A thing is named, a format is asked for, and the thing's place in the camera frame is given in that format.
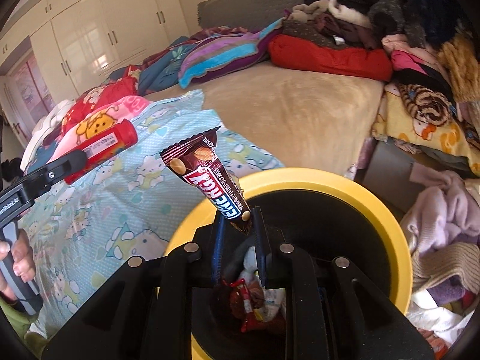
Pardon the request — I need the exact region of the cream satin cloth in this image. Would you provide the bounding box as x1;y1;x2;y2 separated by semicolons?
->
406;289;474;343

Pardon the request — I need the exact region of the white wardrobe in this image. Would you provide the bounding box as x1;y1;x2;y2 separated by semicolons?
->
1;0;188;102

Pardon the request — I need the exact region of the red floral blanket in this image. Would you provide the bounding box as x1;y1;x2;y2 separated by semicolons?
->
62;76;138;136

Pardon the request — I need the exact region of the brown energy bar wrapper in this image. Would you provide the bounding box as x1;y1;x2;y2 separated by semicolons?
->
160;127;252;235

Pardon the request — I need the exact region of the tan fuzzy plush garment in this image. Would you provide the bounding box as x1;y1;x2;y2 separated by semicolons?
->
438;33;479;102

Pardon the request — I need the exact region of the pile of dark clothes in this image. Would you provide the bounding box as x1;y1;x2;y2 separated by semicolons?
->
287;0;473;50

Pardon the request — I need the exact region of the lilac knit sweater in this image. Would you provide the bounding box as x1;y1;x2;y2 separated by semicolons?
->
400;163;479;254

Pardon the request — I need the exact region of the light blue Hello Kitty sheet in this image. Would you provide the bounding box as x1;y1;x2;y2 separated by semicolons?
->
19;90;281;338

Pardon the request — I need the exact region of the person's left hand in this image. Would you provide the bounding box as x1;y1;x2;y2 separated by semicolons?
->
0;228;36;305

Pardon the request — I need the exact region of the yellow rimmed trash bin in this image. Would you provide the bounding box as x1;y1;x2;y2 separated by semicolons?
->
163;166;413;360

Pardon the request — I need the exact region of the grey headboard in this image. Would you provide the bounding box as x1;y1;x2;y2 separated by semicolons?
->
197;0;304;31

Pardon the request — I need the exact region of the green sleeve forearm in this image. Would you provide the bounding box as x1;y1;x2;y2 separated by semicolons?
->
1;298;49;359

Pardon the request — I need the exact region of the blue glove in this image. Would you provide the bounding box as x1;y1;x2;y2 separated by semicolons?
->
222;244;250;283

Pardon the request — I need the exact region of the pink cartoon blanket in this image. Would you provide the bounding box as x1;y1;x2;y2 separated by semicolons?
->
49;95;151;162

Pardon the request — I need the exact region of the beige bed cover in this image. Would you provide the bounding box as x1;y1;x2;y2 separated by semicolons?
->
145;61;386;177

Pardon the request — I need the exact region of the red cylindrical tube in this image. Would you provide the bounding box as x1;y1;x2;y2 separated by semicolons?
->
64;119;137;185

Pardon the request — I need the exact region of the red pillow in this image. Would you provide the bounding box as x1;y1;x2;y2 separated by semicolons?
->
268;35;393;81

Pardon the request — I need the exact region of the dark blue leaf blanket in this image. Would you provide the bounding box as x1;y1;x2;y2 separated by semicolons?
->
105;37;198;96

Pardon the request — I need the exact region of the red candy wrapper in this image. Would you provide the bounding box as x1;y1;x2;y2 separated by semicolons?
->
221;277;269;333

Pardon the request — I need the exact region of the brown striped cloth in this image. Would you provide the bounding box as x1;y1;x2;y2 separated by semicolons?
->
397;83;452;127

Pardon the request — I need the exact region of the yellow cartoon blanket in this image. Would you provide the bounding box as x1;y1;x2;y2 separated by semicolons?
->
371;84;479;176

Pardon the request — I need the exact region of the striped purple blue pillow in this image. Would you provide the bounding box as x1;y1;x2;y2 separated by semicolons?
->
178;19;283;89

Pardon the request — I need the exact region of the beige ribbed sweater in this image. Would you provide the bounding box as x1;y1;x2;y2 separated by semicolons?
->
412;242;479;294

